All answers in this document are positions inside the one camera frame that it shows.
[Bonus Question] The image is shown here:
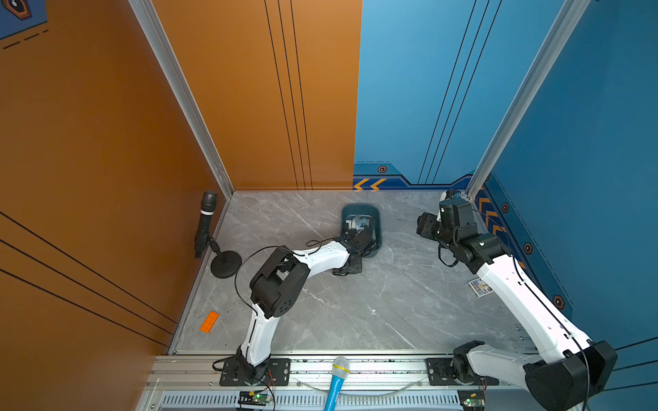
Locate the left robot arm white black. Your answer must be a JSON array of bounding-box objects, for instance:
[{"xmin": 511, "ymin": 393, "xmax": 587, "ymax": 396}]
[{"xmin": 236, "ymin": 228, "xmax": 381, "ymax": 383}]

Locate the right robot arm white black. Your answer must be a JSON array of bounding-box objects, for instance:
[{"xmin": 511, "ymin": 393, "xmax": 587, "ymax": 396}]
[{"xmin": 416, "ymin": 189, "xmax": 618, "ymax": 410}]

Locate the dark teal storage box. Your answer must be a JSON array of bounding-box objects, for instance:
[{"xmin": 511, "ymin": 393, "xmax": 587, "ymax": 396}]
[{"xmin": 340, "ymin": 203, "xmax": 382, "ymax": 258}]

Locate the colourful printed card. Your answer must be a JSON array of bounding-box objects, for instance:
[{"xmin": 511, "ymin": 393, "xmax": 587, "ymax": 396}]
[{"xmin": 468, "ymin": 278, "xmax": 494, "ymax": 298}]

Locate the blue handheld microphone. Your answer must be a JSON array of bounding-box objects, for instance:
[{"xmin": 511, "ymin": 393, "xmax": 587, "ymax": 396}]
[{"xmin": 324, "ymin": 356, "xmax": 351, "ymax": 411}]

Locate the black microphone on stand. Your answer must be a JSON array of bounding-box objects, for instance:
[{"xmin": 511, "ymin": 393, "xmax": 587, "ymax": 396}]
[{"xmin": 195, "ymin": 191, "xmax": 243, "ymax": 279}]

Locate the orange plastic tag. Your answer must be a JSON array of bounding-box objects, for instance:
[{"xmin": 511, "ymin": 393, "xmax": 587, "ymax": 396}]
[{"xmin": 200, "ymin": 311, "xmax": 219, "ymax": 334}]

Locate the right green circuit board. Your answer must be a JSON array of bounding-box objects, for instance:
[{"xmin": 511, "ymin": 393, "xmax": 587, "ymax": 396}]
[{"xmin": 458, "ymin": 390, "xmax": 486, "ymax": 411}]

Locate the green circuit board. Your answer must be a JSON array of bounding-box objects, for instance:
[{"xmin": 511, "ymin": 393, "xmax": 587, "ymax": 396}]
[
  {"xmin": 236, "ymin": 390, "xmax": 273, "ymax": 410},
  {"xmin": 458, "ymin": 390, "xmax": 486, "ymax": 411}
]

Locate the left green circuit board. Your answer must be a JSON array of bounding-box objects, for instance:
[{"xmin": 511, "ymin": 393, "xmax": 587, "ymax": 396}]
[{"xmin": 236, "ymin": 390, "xmax": 273, "ymax": 410}]

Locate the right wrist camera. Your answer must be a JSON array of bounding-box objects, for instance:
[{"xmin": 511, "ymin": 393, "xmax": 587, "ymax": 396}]
[{"xmin": 440, "ymin": 188, "xmax": 461, "ymax": 202}]

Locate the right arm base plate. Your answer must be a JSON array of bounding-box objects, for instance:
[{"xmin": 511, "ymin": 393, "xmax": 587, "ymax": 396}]
[{"xmin": 425, "ymin": 357, "xmax": 500, "ymax": 386}]

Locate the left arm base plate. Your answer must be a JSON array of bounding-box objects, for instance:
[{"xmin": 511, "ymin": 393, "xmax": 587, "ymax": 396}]
[{"xmin": 219, "ymin": 357, "xmax": 291, "ymax": 387}]

